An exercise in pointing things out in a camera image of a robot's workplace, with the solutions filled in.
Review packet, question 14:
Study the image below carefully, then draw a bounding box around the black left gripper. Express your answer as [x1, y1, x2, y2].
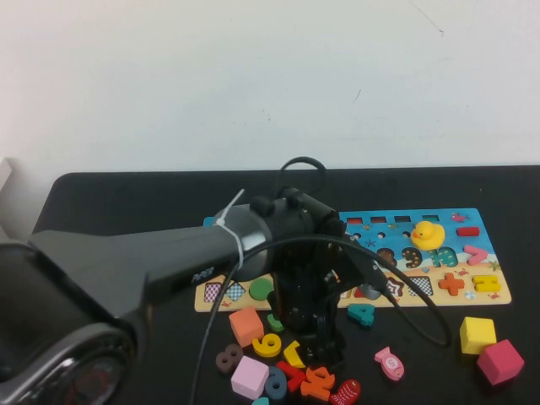
[268, 245, 348, 365]

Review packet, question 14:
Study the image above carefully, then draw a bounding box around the orange number ten piece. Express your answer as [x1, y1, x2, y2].
[300, 365, 337, 400]

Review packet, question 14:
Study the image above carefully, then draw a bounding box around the red number seven piece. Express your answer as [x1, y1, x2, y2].
[275, 359, 308, 387]

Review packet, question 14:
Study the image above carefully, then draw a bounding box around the teal number four piece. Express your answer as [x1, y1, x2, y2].
[346, 302, 376, 331]

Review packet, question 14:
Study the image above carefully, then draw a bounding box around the red fish piece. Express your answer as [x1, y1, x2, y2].
[328, 379, 362, 405]

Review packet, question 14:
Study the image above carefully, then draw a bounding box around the yellow number six piece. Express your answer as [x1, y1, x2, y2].
[251, 332, 283, 357]

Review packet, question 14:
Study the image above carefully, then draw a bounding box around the grey-blue number nine piece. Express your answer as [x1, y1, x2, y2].
[264, 365, 290, 400]

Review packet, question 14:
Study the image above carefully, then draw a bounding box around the pink fish piece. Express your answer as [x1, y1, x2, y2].
[373, 346, 406, 380]

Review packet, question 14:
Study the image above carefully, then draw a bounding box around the green circle piece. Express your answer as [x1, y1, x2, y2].
[248, 278, 276, 301]

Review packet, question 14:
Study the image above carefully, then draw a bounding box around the brown number eight piece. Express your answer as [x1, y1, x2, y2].
[215, 343, 245, 375]

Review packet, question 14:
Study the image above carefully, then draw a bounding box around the colourful wooden number puzzle board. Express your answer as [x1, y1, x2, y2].
[193, 208, 513, 314]

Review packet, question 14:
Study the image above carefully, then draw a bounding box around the orange plus sign piece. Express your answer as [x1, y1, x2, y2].
[437, 273, 466, 297]

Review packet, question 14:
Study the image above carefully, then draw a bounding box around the yellow equals sign piece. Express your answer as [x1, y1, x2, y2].
[472, 274, 503, 293]

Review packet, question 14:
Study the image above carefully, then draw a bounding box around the pink greater-than sign piece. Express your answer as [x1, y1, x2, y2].
[463, 244, 489, 267]

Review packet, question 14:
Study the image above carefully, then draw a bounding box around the orange cube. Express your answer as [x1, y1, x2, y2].
[228, 305, 265, 348]

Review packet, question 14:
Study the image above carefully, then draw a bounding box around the light pink cube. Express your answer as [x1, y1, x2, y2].
[229, 354, 271, 399]

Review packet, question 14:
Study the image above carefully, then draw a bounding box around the white zip tie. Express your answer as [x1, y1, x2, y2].
[212, 188, 246, 272]

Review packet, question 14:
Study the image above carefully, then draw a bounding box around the yellow rubber duck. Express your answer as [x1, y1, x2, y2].
[410, 220, 446, 253]

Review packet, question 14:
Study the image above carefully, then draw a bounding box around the yellow cube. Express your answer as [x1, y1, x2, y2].
[459, 316, 498, 356]

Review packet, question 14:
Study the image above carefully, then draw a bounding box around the magenta cube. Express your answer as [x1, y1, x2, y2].
[476, 338, 526, 386]

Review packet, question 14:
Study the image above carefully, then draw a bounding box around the long black camera cable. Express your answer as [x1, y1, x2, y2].
[188, 235, 451, 405]

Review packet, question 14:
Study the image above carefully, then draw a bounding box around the short black looped cable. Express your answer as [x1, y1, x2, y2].
[276, 156, 327, 202]

